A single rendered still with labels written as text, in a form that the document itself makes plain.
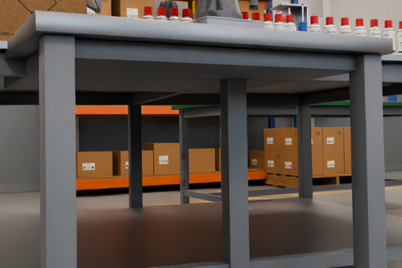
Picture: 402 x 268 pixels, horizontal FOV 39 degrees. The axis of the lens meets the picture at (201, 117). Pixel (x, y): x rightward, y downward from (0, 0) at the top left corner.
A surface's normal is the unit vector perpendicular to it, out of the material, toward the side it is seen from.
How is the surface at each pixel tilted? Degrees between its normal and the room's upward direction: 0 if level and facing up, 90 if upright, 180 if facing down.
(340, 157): 90
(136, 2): 90
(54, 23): 90
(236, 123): 90
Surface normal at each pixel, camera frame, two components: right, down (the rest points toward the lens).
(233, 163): 0.32, -0.04
